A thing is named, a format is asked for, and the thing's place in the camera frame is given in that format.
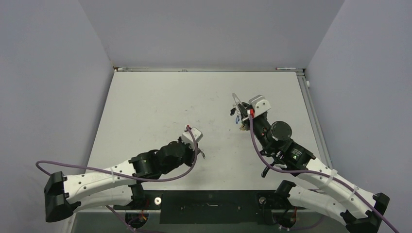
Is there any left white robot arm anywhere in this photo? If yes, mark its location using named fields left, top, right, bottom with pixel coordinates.
left=44, top=135, right=201, bottom=222

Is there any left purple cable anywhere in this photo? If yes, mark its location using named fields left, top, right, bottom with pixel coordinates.
left=35, top=127, right=199, bottom=183

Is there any aluminium table frame rail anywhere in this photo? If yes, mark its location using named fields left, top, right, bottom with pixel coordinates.
left=296, top=69, right=358, bottom=213

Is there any purple cable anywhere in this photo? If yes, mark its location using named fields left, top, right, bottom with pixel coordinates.
left=248, top=116, right=400, bottom=233
left=35, top=127, right=199, bottom=183

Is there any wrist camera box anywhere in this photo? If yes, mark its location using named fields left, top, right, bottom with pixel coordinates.
left=248, top=95, right=271, bottom=118
left=181, top=125, right=204, bottom=150

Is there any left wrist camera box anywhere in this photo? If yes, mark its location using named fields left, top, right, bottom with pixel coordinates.
left=181, top=125, right=204, bottom=150

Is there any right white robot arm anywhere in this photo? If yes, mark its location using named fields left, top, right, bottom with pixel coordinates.
left=231, top=98, right=390, bottom=233

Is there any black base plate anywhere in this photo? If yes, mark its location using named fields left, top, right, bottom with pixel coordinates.
left=114, top=190, right=294, bottom=224

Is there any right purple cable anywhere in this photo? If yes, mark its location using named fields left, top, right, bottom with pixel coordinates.
left=248, top=116, right=400, bottom=233

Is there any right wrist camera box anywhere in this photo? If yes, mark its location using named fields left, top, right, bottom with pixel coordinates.
left=248, top=95, right=271, bottom=118

